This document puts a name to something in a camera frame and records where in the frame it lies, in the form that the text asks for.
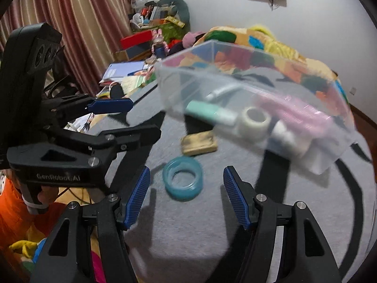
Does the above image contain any person's left hand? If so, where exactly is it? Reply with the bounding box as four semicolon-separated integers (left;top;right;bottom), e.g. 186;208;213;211
28;184;61;214

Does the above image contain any mint green tube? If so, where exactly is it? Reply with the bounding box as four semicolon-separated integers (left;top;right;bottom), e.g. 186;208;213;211
185;100;238;126

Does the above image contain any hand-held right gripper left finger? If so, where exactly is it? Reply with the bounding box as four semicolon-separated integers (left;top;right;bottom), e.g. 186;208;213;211
29;165;151;283

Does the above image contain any grey mat with black lines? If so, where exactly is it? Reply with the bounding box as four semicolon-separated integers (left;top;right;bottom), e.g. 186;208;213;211
87;79;372;283

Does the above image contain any tan sponge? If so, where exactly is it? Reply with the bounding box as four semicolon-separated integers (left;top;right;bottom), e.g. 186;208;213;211
180;132;218;157

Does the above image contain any white tape roll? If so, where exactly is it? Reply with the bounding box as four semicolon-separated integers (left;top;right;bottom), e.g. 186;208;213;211
238;107;273;137

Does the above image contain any pink plush toy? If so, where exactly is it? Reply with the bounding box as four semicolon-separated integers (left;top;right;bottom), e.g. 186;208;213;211
183;31;207;48

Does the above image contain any blue paper folder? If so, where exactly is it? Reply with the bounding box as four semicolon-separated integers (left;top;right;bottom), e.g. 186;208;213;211
101;61;147;83

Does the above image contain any dark green cushion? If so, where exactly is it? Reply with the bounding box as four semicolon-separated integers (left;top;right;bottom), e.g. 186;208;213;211
157;0;191;33

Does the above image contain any yellow green carton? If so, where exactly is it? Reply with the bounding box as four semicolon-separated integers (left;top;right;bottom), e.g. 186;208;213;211
163;16;186;29

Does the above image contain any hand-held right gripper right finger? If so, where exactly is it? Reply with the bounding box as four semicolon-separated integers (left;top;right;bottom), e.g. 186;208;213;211
223;166;342;283

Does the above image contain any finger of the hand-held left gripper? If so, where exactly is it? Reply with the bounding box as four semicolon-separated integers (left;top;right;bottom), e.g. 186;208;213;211
7;125;162;171
44;93;134;120

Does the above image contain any pink plastic packet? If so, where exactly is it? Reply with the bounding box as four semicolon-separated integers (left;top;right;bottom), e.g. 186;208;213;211
256;93;332;130

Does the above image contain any white bottle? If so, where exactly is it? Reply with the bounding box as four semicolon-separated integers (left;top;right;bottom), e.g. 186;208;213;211
271;122;313;157

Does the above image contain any striped pink curtain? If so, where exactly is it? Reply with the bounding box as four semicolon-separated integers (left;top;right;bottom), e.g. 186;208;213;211
0;0;139;95

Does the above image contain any colourful printed blanket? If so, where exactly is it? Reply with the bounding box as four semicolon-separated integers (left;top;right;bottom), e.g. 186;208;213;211
203;25;354;118

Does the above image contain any teal tape roll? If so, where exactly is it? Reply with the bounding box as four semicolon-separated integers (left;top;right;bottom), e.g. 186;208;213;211
163;157;204;202

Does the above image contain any silver pen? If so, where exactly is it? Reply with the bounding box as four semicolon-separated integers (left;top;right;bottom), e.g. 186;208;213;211
206;84;240;101

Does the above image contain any bright printed cloth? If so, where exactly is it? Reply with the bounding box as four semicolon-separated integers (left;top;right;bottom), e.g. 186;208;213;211
0;236;107;283

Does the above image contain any red box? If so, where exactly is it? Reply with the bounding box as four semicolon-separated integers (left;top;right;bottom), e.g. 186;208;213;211
120;31;154;50

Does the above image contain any clear plastic storage box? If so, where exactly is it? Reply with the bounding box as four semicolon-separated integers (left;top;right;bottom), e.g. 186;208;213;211
155;39;357;175

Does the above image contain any pink doll toy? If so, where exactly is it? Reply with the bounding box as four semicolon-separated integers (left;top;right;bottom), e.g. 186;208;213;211
151;29;170;57

